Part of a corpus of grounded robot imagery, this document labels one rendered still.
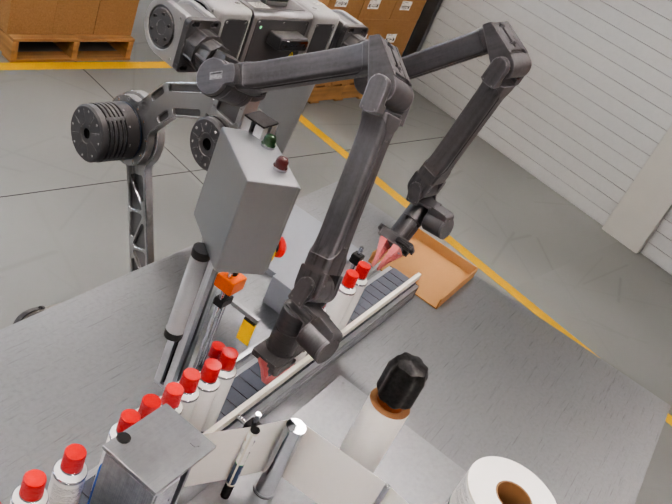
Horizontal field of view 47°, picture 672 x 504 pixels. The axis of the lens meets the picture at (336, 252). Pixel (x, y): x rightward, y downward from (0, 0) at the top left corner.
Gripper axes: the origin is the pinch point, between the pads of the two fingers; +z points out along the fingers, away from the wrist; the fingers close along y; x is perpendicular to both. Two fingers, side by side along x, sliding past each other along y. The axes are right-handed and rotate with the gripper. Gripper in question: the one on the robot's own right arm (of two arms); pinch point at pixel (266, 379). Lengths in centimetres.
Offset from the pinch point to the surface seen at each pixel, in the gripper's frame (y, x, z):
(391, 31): 403, 182, 53
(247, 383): 9.0, 7.2, 13.5
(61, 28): 203, 286, 89
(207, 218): -10.4, 18.5, -31.5
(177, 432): -34.8, -4.0, -13.7
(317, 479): -7.7, -20.8, 4.0
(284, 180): -9.2, 7.9, -46.3
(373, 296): 66, 7, 14
